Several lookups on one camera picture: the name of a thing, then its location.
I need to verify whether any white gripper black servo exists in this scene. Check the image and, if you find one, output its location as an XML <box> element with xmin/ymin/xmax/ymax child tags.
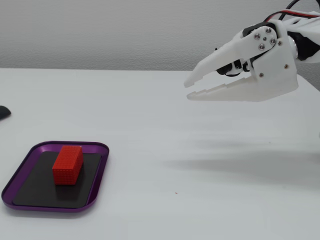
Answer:
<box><xmin>183</xmin><ymin>20</ymin><xmax>300</xmax><ymax>103</ymax></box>

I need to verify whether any red studded block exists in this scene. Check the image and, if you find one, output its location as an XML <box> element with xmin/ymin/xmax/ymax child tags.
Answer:
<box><xmin>51</xmin><ymin>145</ymin><xmax>84</xmax><ymax>186</ymax></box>

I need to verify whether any black tray mat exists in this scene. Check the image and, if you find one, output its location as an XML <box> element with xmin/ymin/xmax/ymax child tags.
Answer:
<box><xmin>12</xmin><ymin>150</ymin><xmax>103</xmax><ymax>209</ymax></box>

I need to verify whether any purple metal tray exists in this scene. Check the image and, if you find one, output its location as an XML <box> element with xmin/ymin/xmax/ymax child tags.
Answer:
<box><xmin>1</xmin><ymin>141</ymin><xmax>110</xmax><ymax>213</ymax></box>

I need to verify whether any dark rounded object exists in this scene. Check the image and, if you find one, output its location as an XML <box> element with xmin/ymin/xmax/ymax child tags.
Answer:
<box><xmin>0</xmin><ymin>105</ymin><xmax>12</xmax><ymax>120</ymax></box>

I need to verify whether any black white cable connector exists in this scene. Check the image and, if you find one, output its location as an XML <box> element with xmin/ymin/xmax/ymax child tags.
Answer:
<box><xmin>216</xmin><ymin>59</ymin><xmax>251</xmax><ymax>77</ymax></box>

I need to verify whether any red black white servo cable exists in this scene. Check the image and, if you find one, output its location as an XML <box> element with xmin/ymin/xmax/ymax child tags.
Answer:
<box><xmin>263</xmin><ymin>9</ymin><xmax>320</xmax><ymax>23</ymax></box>

